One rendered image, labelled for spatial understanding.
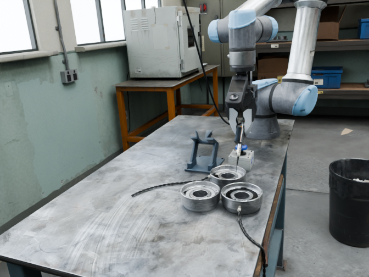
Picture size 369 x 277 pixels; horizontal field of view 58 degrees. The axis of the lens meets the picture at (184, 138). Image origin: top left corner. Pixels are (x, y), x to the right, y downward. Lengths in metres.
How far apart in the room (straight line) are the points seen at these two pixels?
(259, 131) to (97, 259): 0.85
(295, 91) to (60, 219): 0.89
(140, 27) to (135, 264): 2.72
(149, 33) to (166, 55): 0.25
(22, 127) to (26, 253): 1.72
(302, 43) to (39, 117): 1.88
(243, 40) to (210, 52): 3.82
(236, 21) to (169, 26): 2.17
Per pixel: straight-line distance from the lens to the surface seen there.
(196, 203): 0.85
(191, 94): 5.23
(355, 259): 2.14
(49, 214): 0.97
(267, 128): 1.38
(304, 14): 1.35
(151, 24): 3.20
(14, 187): 2.50
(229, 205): 0.85
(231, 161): 1.09
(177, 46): 3.10
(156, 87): 2.98
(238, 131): 1.02
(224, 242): 0.77
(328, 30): 4.27
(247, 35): 0.98
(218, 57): 4.76
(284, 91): 1.31
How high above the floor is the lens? 1.25
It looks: 18 degrees down
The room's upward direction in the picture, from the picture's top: 4 degrees counter-clockwise
